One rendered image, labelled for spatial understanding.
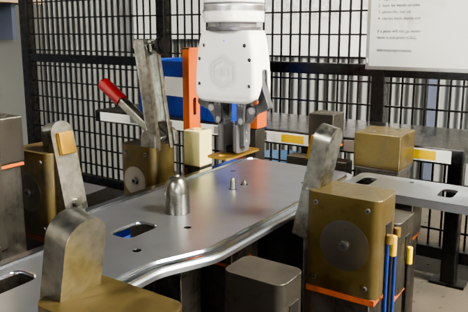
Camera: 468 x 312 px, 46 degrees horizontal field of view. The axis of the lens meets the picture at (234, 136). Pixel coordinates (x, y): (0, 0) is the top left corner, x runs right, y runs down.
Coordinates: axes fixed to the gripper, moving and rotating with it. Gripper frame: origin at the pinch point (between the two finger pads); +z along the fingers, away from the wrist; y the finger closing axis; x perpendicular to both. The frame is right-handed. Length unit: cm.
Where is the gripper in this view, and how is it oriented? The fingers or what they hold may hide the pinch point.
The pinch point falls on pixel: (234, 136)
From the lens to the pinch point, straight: 79.3
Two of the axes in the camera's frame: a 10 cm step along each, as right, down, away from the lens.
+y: 8.3, 1.0, -5.5
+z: 0.0, 9.8, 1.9
